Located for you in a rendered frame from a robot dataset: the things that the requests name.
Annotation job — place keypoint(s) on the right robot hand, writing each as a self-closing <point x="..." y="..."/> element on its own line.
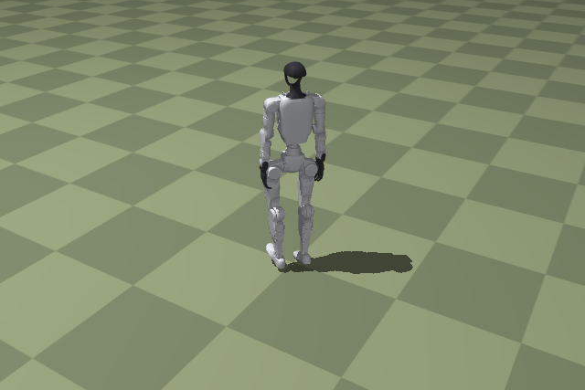
<point x="320" y="165"/>

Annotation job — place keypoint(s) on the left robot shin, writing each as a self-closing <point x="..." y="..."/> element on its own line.
<point x="277" y="232"/>

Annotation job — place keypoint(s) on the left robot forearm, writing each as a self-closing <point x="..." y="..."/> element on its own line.
<point x="265" y="148"/>

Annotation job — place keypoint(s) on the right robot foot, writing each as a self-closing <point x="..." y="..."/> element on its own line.
<point x="305" y="259"/>

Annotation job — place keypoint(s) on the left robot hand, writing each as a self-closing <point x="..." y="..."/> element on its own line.
<point x="263" y="174"/>

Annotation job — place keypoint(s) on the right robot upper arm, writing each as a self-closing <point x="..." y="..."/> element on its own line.
<point x="319" y="114"/>

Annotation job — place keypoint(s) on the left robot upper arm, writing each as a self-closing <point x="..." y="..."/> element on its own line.
<point x="270" y="106"/>

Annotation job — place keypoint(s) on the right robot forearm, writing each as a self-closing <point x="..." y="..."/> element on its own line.
<point x="320" y="144"/>

